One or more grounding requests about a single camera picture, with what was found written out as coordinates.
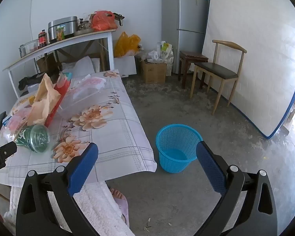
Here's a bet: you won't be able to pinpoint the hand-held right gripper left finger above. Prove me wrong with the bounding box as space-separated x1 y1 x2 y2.
16 142 100 236

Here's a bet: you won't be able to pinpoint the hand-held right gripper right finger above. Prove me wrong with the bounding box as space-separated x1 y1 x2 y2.
194 140 278 236

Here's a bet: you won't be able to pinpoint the green plastic cup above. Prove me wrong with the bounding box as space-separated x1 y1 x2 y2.
13 124 51 153

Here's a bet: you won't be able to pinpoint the blue plastic basket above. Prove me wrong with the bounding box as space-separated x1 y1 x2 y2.
156 124 204 174

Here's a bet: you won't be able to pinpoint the brown paper bag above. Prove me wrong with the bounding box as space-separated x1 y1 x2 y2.
27 73 64 126

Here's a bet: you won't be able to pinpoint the red printed bag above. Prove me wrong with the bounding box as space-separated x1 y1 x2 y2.
44 71 73 128

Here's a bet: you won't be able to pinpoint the pink printed plastic bag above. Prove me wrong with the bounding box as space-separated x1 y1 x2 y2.
72 75 107 94

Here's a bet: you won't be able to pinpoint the floral bed sheet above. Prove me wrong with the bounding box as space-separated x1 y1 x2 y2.
0 69 158 187

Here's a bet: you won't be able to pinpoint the white fluffy towel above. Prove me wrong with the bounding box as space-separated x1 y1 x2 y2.
4 181 136 236

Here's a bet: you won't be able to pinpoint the pink slipper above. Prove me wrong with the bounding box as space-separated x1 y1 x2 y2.
111 188 130 228

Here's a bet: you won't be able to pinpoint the clear plastic wrapper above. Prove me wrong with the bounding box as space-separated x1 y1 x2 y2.
58 88 109 117

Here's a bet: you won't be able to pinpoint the black cloth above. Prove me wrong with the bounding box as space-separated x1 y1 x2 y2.
18 73 43 91

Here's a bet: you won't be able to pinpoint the wooden chair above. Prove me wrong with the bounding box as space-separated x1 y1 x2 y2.
190 40 247 115

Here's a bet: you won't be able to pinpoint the small brown cardboard box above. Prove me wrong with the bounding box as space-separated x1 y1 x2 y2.
36 53 62 75

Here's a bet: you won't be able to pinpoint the glass bowl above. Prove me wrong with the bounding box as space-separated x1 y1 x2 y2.
19 39 40 58

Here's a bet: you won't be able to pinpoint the white box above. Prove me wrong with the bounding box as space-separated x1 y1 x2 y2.
113 55 137 78

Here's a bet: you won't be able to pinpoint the dark wooden stool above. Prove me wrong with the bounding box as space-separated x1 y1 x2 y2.
178 50 209 89

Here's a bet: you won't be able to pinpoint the dark sauce bottle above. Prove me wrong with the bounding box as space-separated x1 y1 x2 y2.
38 29 48 48

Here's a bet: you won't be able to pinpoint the white mattress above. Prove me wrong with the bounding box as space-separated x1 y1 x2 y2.
202 0 295 138

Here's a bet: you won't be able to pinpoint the white printed sacks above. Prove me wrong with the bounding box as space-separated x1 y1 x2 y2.
147 41 174 77

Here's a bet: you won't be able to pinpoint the white table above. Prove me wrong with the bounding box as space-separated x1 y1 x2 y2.
2 28 117 99

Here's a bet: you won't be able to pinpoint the yellow plastic bag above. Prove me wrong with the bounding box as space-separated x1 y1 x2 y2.
114 31 141 57

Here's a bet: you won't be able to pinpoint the silver rice cooker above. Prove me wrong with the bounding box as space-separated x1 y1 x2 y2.
48 16 78 41

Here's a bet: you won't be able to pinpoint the orange plastic bag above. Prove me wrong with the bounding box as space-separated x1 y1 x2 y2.
91 10 118 31

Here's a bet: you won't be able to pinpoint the silver refrigerator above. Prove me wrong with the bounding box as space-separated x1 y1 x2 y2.
161 0 209 75

